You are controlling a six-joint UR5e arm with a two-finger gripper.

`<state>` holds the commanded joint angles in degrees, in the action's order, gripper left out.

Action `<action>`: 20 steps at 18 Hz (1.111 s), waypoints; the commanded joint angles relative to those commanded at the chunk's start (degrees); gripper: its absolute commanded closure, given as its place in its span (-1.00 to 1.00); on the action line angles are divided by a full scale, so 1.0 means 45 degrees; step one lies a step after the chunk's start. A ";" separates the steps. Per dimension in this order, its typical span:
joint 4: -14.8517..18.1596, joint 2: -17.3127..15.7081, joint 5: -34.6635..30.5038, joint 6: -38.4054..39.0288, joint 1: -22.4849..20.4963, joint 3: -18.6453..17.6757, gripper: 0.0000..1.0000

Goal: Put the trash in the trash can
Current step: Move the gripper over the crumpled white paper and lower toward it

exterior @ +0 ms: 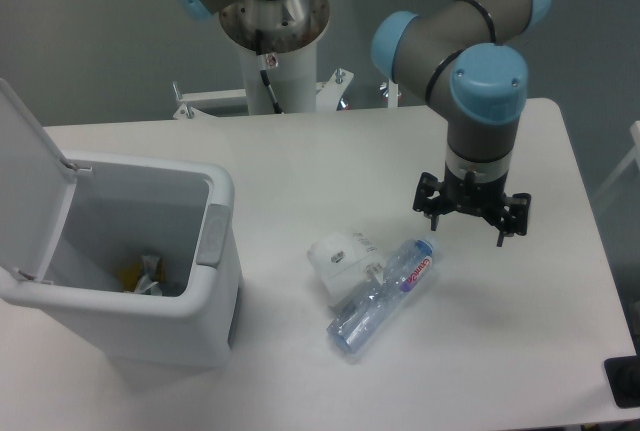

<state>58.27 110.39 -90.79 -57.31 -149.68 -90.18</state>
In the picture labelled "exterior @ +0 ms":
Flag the black device at table edge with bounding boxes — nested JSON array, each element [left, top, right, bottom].
[[604, 355, 639, 409]]

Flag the white frame at right edge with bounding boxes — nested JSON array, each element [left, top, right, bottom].
[[593, 120, 639, 206]]

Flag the clear plastic water bottle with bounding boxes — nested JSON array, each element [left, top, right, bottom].
[[326, 236, 435, 363]]

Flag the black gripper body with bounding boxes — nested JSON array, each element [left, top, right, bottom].
[[433, 170, 508, 217]]

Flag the yellow and white trash pieces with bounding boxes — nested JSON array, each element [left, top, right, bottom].
[[116, 254, 184, 297]]

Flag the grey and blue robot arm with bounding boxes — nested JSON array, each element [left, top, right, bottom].
[[179, 0, 552, 238]]

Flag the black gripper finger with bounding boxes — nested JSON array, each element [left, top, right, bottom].
[[413, 172, 454, 231], [482, 193, 531, 246]]

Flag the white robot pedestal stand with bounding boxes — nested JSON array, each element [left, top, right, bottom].
[[171, 0, 404, 121]]

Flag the white plastic trash can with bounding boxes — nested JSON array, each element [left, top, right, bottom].
[[1, 84, 242, 367]]

